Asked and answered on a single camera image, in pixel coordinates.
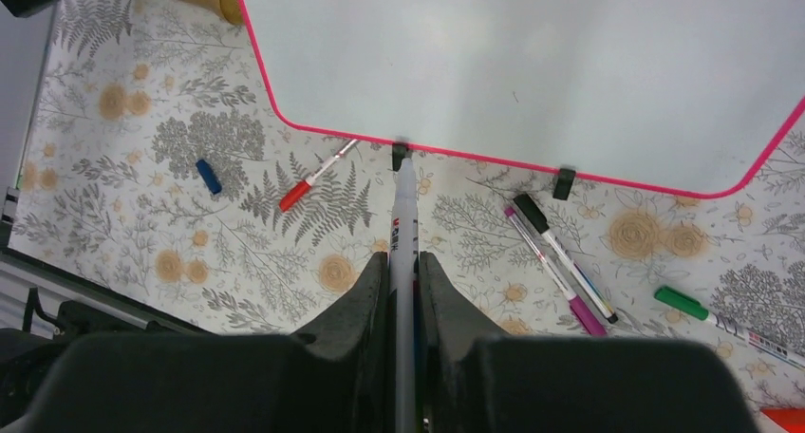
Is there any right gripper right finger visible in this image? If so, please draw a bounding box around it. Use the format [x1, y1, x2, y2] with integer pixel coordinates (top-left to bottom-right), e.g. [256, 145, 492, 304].
[418, 253, 757, 432]

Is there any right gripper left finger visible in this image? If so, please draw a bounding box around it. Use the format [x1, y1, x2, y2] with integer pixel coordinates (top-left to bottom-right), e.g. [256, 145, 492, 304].
[1, 253, 390, 432]

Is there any blue marker cap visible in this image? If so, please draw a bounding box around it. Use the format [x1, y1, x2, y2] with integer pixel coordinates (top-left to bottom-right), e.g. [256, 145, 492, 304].
[196, 160, 222, 195]

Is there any pink framed whiteboard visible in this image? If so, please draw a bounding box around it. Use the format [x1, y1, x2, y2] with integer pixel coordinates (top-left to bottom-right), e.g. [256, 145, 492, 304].
[239, 0, 804, 198]

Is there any magenta capped marker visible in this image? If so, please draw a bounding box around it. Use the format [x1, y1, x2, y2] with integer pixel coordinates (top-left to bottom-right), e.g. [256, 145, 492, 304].
[504, 205, 608, 336]

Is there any red capped marker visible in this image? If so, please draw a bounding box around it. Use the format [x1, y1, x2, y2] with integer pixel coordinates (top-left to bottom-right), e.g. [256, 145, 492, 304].
[279, 139, 359, 213]

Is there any black capped marker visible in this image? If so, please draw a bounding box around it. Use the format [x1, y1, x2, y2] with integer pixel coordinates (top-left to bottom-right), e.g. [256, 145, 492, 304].
[514, 193, 619, 324]

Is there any green capped marker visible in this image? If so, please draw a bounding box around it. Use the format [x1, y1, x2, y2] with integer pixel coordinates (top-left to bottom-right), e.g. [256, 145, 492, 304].
[653, 286, 804, 370]

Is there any floral patterned table mat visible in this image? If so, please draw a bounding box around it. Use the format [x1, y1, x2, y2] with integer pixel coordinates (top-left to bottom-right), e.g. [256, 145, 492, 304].
[9, 0, 804, 408]

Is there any red triangular block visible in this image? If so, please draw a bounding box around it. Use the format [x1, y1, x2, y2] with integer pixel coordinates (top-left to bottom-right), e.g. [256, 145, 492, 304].
[760, 407, 804, 433]

